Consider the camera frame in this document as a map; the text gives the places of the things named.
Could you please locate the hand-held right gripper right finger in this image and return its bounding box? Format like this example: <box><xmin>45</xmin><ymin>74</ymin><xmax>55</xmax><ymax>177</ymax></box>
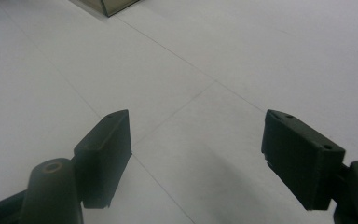
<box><xmin>260</xmin><ymin>108</ymin><xmax>347</xmax><ymax>212</ymax></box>

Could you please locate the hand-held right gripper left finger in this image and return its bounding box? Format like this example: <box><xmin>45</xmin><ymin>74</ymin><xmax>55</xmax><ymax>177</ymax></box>
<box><xmin>73</xmin><ymin>108</ymin><xmax>133</xmax><ymax>210</ymax></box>

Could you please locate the smoky transparent drawer box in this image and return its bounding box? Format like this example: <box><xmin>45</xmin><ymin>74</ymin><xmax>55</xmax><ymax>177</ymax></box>
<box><xmin>69</xmin><ymin>0</ymin><xmax>141</xmax><ymax>18</ymax></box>

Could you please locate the white board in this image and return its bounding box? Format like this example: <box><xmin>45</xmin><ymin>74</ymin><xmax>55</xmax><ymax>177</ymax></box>
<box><xmin>0</xmin><ymin>0</ymin><xmax>358</xmax><ymax>224</ymax></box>

